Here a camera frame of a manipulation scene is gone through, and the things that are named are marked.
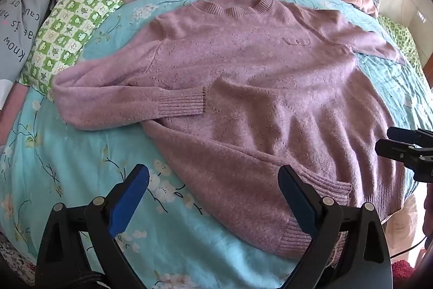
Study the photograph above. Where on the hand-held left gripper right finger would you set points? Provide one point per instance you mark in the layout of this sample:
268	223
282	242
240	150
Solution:
296	197

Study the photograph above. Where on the green checkered pillow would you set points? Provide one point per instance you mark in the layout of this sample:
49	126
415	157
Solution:
64	38
402	35

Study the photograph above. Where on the blue floral bed sheet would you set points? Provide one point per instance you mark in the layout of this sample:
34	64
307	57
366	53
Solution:
84	157

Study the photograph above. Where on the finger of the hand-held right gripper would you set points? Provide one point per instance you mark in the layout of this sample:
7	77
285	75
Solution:
395	150
406	134

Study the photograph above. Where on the red rug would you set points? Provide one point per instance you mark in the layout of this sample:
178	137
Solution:
402	275

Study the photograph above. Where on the pink knitted sweater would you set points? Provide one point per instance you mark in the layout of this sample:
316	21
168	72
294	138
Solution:
253	89

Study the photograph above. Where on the grey printed cloth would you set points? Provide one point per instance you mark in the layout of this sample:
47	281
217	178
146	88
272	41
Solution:
20	21

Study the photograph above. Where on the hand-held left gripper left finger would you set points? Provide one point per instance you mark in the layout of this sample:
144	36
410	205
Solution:
130	197

